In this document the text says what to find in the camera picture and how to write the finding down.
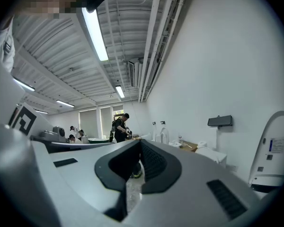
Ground white toilet tank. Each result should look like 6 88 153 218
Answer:
195 146 228 169

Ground brown cardboard box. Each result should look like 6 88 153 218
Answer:
179 140 199 152

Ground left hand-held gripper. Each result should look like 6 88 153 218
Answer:
7 102 55 137

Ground long ceiling light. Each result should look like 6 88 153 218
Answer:
12 77 36 92
81 7 109 62
115 85 125 99
56 99 75 108

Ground black wall-mounted box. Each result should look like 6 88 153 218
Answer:
207 115 233 129

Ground grey round-door appliance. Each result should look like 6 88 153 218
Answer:
53 126 67 143

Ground white ceiling pipes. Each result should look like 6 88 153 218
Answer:
138 0 190 103

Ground white raised toilet lid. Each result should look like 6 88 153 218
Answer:
159 127 170 143

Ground green bathtub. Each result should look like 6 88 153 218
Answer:
88 137 113 144

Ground person's white shirt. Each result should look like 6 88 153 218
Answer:
0 17 16 73

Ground grey window blind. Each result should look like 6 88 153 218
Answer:
99 106 112 137
79 109 99 139

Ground white toilet seat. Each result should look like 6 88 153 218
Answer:
248 111 284 194

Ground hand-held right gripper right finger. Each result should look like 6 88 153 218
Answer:
125 139 271 227

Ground black head-mounted camera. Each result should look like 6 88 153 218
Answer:
86 0 107 14

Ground white ceiling air conditioner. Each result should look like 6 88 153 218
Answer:
128 58 144 88

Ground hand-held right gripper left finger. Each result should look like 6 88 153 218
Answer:
30 139 141 227

